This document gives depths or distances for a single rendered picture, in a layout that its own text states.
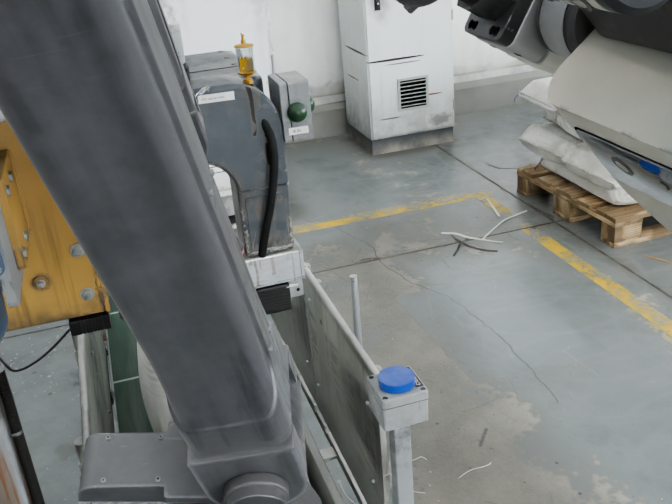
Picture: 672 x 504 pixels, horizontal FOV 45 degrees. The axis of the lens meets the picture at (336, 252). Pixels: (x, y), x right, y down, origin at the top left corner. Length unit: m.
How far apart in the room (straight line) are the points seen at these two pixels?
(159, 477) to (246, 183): 0.78
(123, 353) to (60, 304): 1.21
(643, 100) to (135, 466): 0.50
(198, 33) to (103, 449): 3.51
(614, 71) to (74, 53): 0.60
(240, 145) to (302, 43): 4.23
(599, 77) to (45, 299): 0.84
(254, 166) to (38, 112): 0.94
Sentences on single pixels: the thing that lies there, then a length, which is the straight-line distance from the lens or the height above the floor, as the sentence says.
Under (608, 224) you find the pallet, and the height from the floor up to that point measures 0.10.
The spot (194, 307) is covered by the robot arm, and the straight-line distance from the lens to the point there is 0.35.
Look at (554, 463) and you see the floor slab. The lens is 2.52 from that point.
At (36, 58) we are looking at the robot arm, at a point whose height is 1.55.
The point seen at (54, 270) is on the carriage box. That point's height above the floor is 1.11.
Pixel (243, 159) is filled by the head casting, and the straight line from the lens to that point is 1.21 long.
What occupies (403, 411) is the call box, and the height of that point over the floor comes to 0.81.
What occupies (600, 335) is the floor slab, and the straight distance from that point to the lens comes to 3.13.
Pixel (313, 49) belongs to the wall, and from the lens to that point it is 5.44.
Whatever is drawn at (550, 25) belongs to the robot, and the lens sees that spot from 0.88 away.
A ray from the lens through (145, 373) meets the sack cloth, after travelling 1.72.
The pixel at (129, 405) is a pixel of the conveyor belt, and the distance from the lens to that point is 2.23.
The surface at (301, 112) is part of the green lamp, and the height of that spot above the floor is 1.29.
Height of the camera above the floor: 1.59
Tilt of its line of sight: 25 degrees down
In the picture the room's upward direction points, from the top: 5 degrees counter-clockwise
